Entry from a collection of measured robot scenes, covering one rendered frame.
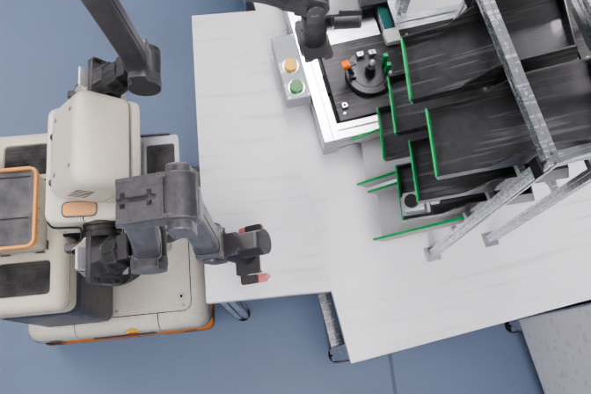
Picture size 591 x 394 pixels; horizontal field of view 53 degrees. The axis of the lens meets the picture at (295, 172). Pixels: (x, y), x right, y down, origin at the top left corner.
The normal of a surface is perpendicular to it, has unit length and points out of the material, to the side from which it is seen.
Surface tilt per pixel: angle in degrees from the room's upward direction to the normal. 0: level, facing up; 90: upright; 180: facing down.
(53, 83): 0
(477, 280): 0
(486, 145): 25
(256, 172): 0
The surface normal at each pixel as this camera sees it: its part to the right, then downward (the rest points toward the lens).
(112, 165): 0.68, -0.29
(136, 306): 0.01, -0.31
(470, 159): -0.41, -0.25
